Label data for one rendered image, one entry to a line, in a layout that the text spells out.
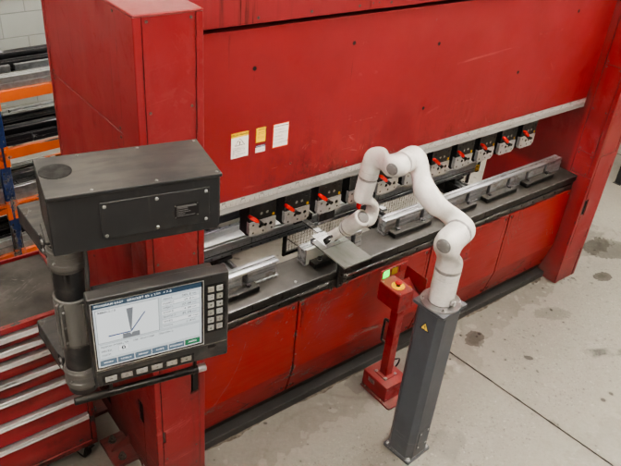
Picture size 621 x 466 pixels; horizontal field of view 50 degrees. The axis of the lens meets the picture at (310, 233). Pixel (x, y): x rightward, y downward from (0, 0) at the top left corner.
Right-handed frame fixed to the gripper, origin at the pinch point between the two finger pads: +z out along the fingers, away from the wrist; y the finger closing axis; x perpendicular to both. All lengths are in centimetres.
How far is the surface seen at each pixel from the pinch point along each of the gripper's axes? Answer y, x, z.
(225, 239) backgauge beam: 42, -22, 24
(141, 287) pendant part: 128, 6, -80
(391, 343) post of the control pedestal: -30, 62, 32
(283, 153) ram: 32, -37, -39
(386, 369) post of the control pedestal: -30, 75, 47
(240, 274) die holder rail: 51, 0, 7
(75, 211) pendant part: 144, -16, -99
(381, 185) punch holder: -33.8, -15.6, -14.2
